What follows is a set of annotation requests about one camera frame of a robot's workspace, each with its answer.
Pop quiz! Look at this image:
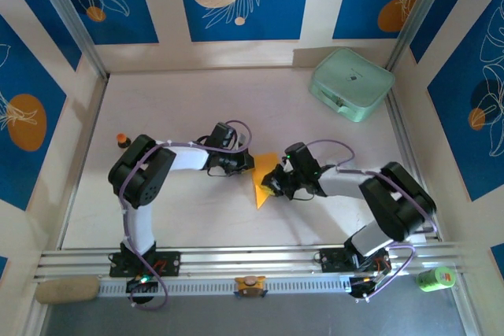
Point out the small yellow brown toy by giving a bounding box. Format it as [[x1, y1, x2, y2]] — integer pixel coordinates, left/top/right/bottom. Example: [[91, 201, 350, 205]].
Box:
[[234, 275, 268, 298]]

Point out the mint green zip case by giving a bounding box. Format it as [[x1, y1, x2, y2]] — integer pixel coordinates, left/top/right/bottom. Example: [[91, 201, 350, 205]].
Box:
[[307, 47, 396, 124]]

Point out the black controller board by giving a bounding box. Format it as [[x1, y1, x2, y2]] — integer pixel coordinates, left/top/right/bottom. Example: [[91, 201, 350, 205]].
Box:
[[125, 275, 158, 305], [348, 271, 395, 304]]

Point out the green tape roll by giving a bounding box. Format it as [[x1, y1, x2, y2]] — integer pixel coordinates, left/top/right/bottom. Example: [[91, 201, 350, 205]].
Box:
[[416, 266, 457, 294]]

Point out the beige foam block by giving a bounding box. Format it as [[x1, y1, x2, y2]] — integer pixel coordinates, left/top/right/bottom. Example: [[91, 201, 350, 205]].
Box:
[[34, 276, 100, 305]]

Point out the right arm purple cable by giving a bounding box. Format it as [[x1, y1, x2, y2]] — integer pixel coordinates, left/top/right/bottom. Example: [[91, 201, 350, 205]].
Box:
[[302, 138, 439, 301]]

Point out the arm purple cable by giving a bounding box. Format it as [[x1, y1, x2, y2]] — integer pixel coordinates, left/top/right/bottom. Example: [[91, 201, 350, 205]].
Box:
[[117, 119, 254, 312], [302, 138, 439, 301]]

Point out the long aluminium mounting rail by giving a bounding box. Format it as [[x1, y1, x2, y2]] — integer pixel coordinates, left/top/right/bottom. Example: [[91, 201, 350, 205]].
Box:
[[33, 245, 465, 280]]

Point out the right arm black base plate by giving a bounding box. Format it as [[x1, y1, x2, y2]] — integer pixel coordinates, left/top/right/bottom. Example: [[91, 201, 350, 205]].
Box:
[[314, 247, 391, 274]]

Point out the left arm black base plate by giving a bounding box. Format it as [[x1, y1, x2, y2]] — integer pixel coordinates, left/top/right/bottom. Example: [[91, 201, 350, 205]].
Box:
[[109, 251, 182, 278]]

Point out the aluminium side rail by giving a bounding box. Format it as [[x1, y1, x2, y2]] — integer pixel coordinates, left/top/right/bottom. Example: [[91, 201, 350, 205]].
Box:
[[385, 94, 440, 242], [57, 76, 109, 250]]

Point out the slotted grey cable duct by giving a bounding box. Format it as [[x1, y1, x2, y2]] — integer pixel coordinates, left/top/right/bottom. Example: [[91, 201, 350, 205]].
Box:
[[96, 276, 355, 297]]

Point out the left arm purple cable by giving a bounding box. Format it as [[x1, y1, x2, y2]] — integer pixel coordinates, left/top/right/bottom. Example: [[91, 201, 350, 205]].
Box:
[[117, 119, 254, 312]]

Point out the aluminium frame post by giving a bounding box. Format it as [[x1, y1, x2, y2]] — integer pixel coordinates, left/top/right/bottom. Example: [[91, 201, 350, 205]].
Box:
[[29, 0, 109, 79], [385, 0, 460, 72]]

